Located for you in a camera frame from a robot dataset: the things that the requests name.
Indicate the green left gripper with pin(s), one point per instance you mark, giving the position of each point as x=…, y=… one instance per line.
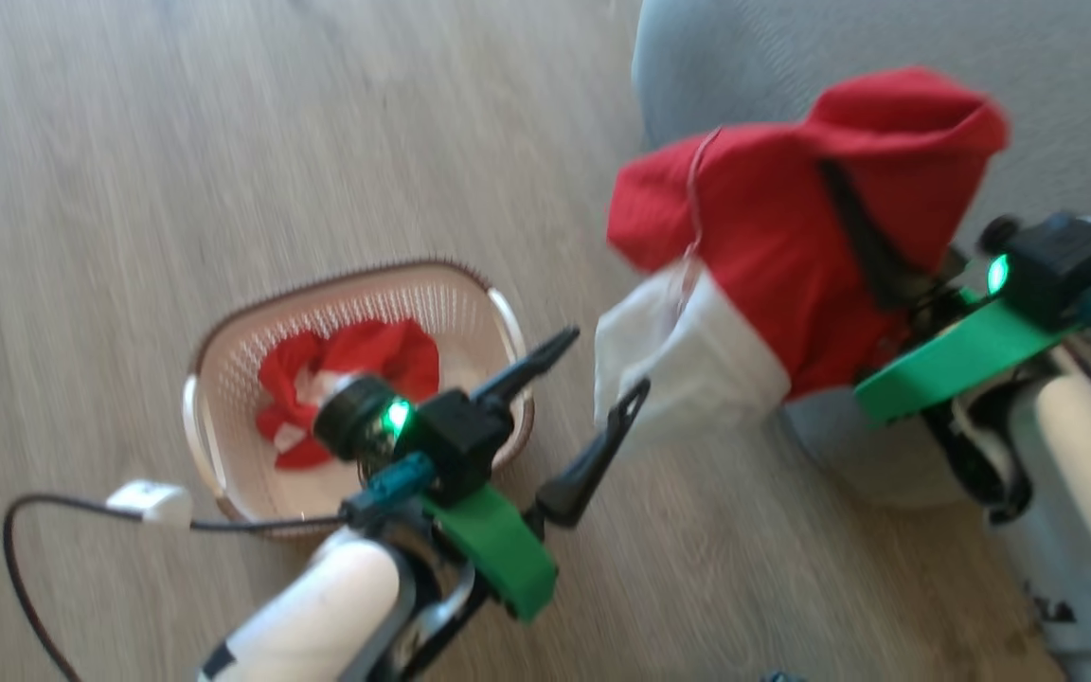
x=500, y=554

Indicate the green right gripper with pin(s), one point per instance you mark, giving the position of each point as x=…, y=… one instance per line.
x=953, y=365

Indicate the red garment with white cuff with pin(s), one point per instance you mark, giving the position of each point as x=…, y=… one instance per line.
x=773, y=246

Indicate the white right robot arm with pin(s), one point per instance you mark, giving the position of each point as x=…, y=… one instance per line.
x=1090, y=455

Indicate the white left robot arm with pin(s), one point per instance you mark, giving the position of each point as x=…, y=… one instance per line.
x=328, y=606

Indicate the beige plastic laundry basket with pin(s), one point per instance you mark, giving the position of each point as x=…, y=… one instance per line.
x=242, y=379

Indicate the red and white small garment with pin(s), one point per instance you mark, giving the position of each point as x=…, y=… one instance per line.
x=384, y=355

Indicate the grey fabric sofa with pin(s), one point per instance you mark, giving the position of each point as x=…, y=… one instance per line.
x=1057, y=95

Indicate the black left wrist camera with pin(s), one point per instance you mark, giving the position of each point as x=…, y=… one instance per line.
x=456, y=436

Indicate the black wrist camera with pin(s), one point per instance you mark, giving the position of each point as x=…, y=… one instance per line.
x=1062, y=265
x=456, y=436

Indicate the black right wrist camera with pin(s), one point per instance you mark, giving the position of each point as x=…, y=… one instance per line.
x=1062, y=265

